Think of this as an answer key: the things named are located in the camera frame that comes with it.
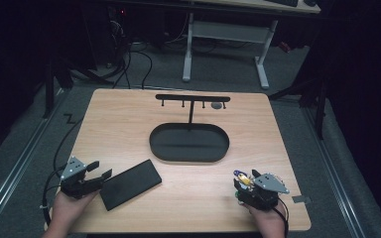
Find black metal stand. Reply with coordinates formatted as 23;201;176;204
267;77;329;141
42;58;75;120

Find person's left hand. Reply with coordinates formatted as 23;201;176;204
50;189;99;234

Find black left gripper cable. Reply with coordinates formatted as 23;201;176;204
41;118;84;226

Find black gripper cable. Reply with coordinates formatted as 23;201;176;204
41;118;84;226
271;197;291;238

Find black floor cables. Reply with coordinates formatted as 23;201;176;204
110;19;154;91

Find black key rack with tray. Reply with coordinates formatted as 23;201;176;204
149;93;231;164

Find dark computer tower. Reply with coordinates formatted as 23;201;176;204
83;4;131;71

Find white metal-frame desk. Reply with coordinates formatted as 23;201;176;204
182;0;322;90

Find person's right hand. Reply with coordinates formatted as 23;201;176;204
242;200;288;238

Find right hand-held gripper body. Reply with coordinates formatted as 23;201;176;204
233;173;291;211

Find metal floor rail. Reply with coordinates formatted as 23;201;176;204
302;107;369;238
0;87;67;234

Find grey tape piece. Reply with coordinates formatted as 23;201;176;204
292;194;312;204

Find black keyboard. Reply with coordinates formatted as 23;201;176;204
266;0;300;8

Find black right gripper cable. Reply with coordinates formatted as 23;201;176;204
271;197;291;238

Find bunch of keys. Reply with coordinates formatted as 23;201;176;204
232;170;255;191

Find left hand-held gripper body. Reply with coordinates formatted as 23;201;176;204
60;156;108;200

